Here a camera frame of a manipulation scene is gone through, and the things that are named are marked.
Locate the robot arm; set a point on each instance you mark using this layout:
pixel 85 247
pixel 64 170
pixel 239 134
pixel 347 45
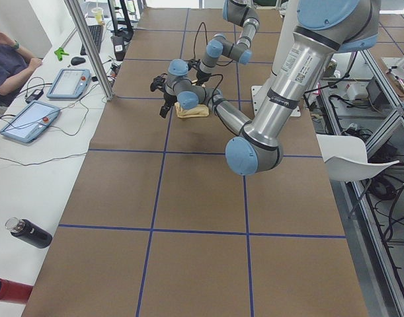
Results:
pixel 239 13
pixel 322 29

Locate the aluminium frame post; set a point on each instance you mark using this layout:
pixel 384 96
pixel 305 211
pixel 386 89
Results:
pixel 87 40

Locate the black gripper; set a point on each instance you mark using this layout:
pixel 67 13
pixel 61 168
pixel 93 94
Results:
pixel 168 98
pixel 200 76

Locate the red thermos bottle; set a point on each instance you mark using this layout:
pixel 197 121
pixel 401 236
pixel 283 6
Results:
pixel 13 292

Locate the green plastic clamp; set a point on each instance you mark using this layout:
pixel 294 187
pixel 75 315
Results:
pixel 60 53

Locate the blue teach pendant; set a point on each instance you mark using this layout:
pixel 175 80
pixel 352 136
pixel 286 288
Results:
pixel 31 122
pixel 69 84

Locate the far blue teach pendant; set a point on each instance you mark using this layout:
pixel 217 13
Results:
pixel 69 84

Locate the seated person in grey shirt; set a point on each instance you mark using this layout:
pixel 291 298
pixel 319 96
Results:
pixel 17 64

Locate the black keyboard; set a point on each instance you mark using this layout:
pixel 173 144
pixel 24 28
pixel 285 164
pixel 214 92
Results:
pixel 96 34

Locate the black computer mouse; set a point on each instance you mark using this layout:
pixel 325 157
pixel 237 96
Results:
pixel 77 61

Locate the near blue teach pendant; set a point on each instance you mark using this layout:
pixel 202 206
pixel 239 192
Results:
pixel 31 122

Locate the black thermos bottle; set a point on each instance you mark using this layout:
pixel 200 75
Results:
pixel 28 232

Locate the brown paper table cover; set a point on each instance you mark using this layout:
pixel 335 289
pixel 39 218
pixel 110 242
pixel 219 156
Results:
pixel 158 225

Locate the cream long-sleeve graphic shirt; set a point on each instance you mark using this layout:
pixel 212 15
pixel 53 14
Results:
pixel 200 111

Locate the white curved plastic sheet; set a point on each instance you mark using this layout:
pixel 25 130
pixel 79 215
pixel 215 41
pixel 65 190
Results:
pixel 346 158

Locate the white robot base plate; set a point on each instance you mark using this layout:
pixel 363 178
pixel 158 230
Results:
pixel 258 101

